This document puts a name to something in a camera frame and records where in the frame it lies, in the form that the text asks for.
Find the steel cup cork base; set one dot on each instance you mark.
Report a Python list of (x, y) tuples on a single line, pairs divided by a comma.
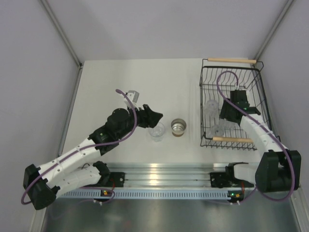
[(178, 127)]

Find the black wire dish rack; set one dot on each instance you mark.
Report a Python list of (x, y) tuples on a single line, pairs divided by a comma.
[(229, 90)]

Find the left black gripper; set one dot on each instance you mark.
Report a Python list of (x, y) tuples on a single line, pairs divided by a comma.
[(148, 118)]

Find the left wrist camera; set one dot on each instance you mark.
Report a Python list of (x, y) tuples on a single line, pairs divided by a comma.
[(131, 99)]

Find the clear plastic cup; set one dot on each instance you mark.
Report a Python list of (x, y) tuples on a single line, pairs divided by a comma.
[(227, 125), (157, 133), (215, 131), (211, 108)]

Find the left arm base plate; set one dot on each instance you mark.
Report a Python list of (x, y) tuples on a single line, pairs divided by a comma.
[(112, 180)]

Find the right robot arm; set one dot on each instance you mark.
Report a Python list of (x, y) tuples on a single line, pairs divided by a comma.
[(279, 167)]

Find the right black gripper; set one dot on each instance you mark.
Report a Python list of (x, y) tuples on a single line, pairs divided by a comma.
[(224, 113)]

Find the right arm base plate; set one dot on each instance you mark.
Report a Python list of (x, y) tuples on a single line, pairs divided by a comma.
[(222, 180)]

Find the aluminium mounting rail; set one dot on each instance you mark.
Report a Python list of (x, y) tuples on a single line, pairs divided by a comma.
[(137, 175)]

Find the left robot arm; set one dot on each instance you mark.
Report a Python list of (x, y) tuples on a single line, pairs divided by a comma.
[(119, 126)]

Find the clear plastic cup bottom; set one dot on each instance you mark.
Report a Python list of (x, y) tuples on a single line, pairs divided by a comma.
[(157, 133)]

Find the slotted grey cable duct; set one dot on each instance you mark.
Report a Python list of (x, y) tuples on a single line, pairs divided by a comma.
[(153, 194)]

